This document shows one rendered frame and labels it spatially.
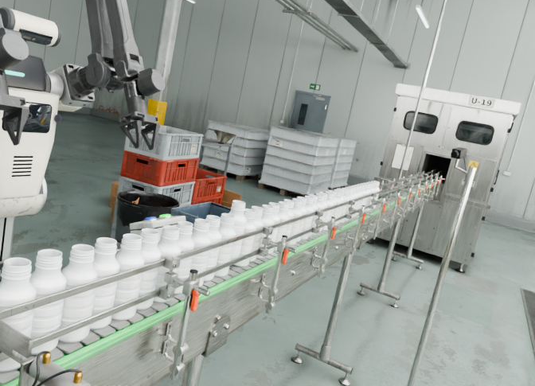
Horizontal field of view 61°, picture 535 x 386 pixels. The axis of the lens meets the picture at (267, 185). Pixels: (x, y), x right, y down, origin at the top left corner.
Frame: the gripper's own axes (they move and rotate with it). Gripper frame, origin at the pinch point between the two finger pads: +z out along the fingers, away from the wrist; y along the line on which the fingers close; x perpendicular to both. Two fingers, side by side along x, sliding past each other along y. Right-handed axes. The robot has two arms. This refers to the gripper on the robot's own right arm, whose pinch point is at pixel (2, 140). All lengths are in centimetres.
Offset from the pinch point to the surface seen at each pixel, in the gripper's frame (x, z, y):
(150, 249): -24.6, 29.7, 9.3
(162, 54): 484, -423, 839
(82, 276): -24.1, 31.5, -8.8
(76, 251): -24.5, 27.1, -9.3
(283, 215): -29, 28, 74
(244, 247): -25, 35, 50
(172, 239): -26.2, 28.5, 15.0
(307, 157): 146, -67, 691
